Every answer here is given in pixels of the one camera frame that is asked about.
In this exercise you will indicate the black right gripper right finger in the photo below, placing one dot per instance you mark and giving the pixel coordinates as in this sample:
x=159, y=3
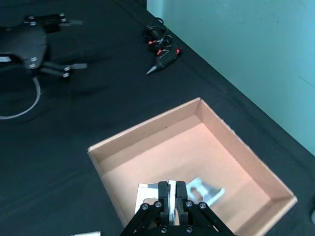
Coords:
x=181, y=196

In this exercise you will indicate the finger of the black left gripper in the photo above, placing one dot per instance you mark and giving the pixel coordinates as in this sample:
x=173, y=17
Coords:
x=53, y=21
x=57, y=70

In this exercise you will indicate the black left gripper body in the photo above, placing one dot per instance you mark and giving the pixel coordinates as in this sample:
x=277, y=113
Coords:
x=27, y=45

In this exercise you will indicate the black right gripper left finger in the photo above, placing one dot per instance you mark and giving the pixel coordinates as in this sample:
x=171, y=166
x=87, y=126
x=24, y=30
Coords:
x=163, y=196

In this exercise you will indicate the small white three-armed plastic piece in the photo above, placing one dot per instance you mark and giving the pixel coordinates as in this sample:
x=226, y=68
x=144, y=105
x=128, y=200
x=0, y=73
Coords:
x=204, y=191

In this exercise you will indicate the roll of white tape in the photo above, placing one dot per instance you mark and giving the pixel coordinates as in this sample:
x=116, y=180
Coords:
x=35, y=98

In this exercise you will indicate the shallow brown cardboard tray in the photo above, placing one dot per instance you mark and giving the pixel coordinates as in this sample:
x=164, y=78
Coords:
x=184, y=152

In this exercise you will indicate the black table cloth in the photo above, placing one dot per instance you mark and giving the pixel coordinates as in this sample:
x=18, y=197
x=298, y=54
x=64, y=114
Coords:
x=73, y=147

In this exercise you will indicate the plain pale wall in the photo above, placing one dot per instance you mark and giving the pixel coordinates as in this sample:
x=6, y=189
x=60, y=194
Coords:
x=246, y=49

